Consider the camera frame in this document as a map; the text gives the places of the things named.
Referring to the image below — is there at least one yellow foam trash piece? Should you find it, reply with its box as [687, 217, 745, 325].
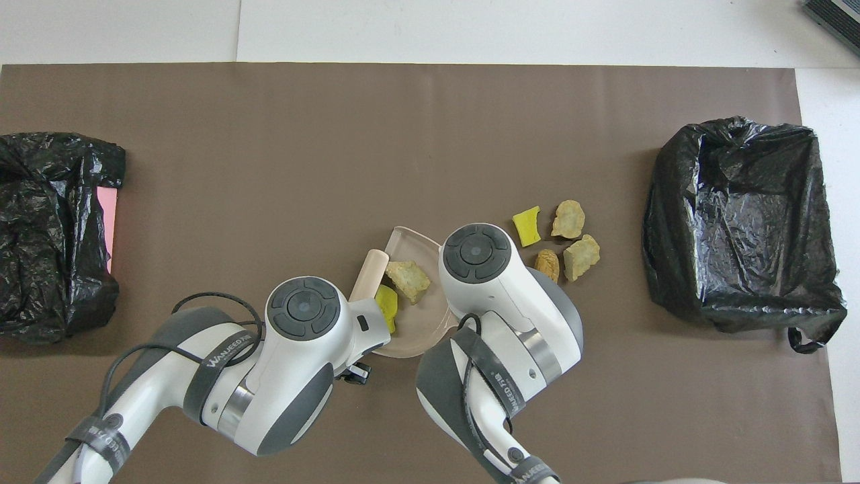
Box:
[374, 285, 398, 334]
[512, 206, 542, 247]

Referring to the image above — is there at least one pale pink plastic dustpan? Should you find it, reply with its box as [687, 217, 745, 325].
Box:
[366, 226, 459, 359]

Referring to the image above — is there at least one beige hand brush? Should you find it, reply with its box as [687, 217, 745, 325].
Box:
[348, 249, 391, 305]

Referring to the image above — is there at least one grey-tan foam trash piece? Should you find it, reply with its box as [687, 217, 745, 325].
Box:
[384, 260, 431, 305]

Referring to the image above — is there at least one brown foam trash piece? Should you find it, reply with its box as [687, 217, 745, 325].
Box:
[534, 249, 560, 284]

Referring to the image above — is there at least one tan foam trash piece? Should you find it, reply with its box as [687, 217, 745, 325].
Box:
[563, 234, 601, 282]
[551, 200, 586, 240]

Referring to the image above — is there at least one pink plastic bin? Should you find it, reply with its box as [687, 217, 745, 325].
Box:
[96, 186, 120, 274]

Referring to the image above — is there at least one black plastic trash bag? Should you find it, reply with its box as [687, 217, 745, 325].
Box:
[642, 116, 849, 355]
[0, 132, 127, 345]

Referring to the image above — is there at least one brown table mat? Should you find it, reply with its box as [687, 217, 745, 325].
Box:
[0, 63, 842, 484]

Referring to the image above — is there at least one dark grey ribbed object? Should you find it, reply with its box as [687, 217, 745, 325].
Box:
[803, 0, 860, 56]

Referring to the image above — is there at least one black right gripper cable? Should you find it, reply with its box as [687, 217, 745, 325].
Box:
[457, 313, 518, 484]

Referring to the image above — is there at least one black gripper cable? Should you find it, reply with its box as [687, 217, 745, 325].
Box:
[101, 291, 264, 417]
[457, 313, 518, 484]

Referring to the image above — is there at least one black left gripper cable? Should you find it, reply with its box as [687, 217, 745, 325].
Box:
[101, 291, 264, 417]

